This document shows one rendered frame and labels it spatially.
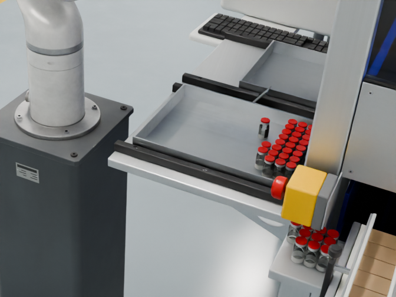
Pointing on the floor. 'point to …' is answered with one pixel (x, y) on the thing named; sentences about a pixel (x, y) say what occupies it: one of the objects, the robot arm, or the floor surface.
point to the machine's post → (340, 92)
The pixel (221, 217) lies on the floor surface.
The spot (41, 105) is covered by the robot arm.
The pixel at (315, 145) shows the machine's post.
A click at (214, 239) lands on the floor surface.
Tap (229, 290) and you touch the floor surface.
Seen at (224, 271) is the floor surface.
